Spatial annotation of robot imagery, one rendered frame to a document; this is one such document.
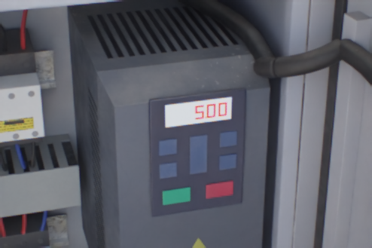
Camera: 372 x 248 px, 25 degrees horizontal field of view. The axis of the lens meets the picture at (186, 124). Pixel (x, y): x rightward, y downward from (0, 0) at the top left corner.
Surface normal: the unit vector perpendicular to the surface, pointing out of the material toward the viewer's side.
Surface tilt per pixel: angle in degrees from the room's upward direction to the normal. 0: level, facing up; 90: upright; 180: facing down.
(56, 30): 90
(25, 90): 90
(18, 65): 90
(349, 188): 90
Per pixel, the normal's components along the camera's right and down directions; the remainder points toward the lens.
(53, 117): 0.27, 0.45
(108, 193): -0.89, 0.22
